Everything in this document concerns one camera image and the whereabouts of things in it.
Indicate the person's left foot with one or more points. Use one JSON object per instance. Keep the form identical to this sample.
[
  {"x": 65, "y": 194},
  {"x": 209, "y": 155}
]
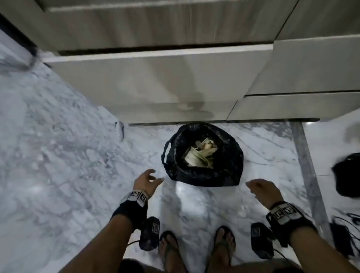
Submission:
[{"x": 168, "y": 253}]

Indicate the black garbage bag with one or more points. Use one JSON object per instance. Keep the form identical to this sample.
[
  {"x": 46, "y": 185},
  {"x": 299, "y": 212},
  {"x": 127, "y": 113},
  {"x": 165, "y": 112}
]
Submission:
[{"x": 225, "y": 166}]

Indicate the person's right forearm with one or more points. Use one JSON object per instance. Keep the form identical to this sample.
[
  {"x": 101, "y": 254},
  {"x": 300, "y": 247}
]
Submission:
[{"x": 317, "y": 250}]

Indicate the crumpled paper trash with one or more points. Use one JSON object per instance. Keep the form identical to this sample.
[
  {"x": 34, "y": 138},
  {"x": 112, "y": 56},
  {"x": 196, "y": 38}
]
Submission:
[{"x": 200, "y": 156}]

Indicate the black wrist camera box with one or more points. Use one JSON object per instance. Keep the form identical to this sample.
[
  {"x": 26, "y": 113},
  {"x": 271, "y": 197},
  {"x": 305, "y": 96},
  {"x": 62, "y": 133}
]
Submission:
[
  {"x": 149, "y": 234},
  {"x": 261, "y": 240}
]

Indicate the dark flip-flop sandal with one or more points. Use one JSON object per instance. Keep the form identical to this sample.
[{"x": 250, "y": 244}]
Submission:
[
  {"x": 166, "y": 239},
  {"x": 229, "y": 239}
]

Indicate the wide beige wood drawer front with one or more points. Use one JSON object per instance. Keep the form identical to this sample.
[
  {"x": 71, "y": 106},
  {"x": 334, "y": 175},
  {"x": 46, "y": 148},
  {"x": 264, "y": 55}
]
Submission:
[{"x": 168, "y": 25}]

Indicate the large beige drawer front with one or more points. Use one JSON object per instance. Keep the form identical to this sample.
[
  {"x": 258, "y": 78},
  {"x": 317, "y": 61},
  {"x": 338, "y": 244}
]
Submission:
[{"x": 157, "y": 81}]

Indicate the person's left thumb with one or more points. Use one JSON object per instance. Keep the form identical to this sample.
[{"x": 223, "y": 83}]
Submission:
[{"x": 158, "y": 181}]

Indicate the person's foot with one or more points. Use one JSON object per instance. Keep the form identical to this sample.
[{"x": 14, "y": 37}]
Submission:
[
  {"x": 168, "y": 253},
  {"x": 222, "y": 250}
]

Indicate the person's right foot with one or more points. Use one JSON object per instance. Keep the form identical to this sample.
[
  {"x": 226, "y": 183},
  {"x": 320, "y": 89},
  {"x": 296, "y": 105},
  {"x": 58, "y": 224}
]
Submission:
[{"x": 222, "y": 250}]

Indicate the person's right hand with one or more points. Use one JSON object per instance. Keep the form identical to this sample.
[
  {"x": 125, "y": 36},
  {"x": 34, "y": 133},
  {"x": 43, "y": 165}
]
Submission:
[{"x": 265, "y": 192}]

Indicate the black plastic bag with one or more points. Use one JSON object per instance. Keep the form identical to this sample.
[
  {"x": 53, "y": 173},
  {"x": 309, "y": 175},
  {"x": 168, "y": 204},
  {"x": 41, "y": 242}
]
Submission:
[{"x": 347, "y": 175}]

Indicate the person's right fingers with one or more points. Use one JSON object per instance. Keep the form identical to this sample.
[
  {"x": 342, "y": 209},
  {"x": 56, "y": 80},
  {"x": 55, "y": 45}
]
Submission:
[{"x": 250, "y": 184}]

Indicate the beige cabinet panel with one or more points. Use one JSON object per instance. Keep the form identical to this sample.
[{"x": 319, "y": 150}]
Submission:
[{"x": 323, "y": 17}]

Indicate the person's left hand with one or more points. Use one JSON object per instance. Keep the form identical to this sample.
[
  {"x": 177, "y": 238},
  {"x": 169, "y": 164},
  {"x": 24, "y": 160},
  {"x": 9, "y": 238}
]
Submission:
[{"x": 144, "y": 184}]

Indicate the small white object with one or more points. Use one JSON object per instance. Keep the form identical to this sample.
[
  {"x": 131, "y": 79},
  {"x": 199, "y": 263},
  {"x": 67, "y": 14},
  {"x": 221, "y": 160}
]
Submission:
[{"x": 119, "y": 130}]

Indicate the person's left forearm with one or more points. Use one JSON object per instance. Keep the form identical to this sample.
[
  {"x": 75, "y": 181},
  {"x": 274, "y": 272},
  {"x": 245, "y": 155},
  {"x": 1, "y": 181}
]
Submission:
[{"x": 101, "y": 247}]

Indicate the medium beige drawer front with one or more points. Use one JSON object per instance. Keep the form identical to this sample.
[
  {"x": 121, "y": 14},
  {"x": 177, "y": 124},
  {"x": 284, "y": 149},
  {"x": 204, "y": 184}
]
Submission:
[{"x": 306, "y": 67}]

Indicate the narrow beige drawer front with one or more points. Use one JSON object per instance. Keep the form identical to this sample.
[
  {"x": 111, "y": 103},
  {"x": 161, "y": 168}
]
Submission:
[{"x": 295, "y": 106}]

